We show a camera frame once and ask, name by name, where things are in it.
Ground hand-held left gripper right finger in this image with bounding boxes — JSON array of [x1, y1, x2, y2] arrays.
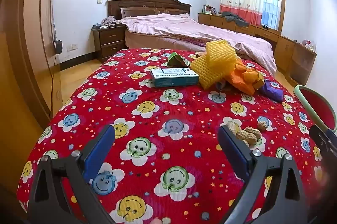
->
[[217, 125, 308, 224]]

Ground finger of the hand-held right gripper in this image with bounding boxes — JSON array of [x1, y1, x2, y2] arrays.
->
[[309, 124, 337, 160]]

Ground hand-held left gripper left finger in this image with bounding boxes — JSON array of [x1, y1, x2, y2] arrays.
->
[[28, 124, 116, 224]]

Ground peanut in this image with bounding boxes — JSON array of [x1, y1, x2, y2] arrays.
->
[[245, 127, 262, 139], [226, 121, 241, 135], [235, 132, 258, 145]]

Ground red bin with green rim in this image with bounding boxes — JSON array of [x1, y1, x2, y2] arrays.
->
[[293, 85, 337, 133]]

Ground orange plastic bag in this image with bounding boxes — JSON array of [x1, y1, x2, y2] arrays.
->
[[224, 58, 257, 95]]

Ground teal cardboard box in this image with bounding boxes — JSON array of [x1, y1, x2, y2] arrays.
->
[[150, 68, 200, 88]]

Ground green snack pack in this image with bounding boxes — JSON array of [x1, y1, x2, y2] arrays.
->
[[161, 52, 190, 68]]

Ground red smiley flower blanket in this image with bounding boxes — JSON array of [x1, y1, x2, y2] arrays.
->
[[16, 47, 327, 224]]

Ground purple packet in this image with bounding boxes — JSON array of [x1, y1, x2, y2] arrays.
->
[[259, 79, 284, 103]]

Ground items on cabinet top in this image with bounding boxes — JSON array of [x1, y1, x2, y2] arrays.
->
[[301, 40, 316, 52]]

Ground long wooden cabinet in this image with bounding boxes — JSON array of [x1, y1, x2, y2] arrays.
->
[[197, 12, 316, 85]]

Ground dark wooden nightstand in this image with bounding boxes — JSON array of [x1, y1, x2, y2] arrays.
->
[[92, 24, 127, 63]]

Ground pink cloth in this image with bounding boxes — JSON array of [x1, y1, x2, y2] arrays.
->
[[99, 16, 123, 27]]

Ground grey clothes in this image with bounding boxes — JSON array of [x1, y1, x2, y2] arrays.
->
[[221, 11, 249, 27]]

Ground pink duvet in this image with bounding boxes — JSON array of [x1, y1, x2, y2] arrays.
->
[[120, 13, 277, 76]]

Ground small picture frames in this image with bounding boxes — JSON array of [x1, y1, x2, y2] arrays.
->
[[202, 4, 218, 15]]

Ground wooden wardrobe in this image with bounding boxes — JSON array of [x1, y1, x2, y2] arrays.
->
[[0, 0, 62, 188]]

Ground barred window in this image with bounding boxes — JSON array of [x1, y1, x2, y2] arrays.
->
[[262, 0, 286, 31]]

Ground wooden bed with headboard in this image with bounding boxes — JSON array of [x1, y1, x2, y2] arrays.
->
[[107, 0, 277, 77]]

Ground dark charger cable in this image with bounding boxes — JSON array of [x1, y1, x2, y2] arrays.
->
[[43, 0, 62, 114]]

